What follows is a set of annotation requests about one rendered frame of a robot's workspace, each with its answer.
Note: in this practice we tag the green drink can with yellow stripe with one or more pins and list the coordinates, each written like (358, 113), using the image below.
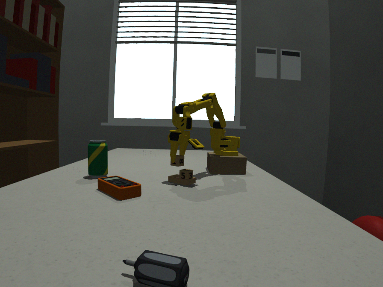
(97, 158)

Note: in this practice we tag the orange digital multimeter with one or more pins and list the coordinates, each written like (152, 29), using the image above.
(119, 188)

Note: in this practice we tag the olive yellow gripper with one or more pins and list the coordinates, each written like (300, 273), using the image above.
(182, 138)

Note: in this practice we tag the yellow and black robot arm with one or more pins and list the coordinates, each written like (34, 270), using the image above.
(222, 145)

